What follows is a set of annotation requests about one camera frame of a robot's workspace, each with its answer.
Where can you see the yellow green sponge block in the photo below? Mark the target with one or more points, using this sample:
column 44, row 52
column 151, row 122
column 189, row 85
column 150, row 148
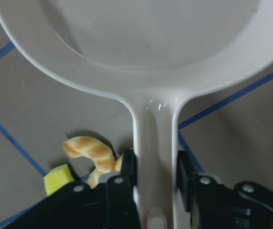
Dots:
column 57, row 178

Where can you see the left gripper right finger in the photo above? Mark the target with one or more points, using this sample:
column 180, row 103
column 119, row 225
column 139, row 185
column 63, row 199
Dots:
column 212, row 205

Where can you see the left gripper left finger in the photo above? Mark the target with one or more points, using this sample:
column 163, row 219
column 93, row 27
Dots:
column 110, row 205

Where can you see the twisted bread roll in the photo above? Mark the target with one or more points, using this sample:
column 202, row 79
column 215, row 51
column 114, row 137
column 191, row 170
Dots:
column 94, row 149

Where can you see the beige plastic dustpan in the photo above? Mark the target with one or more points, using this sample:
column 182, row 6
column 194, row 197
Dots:
column 151, row 55

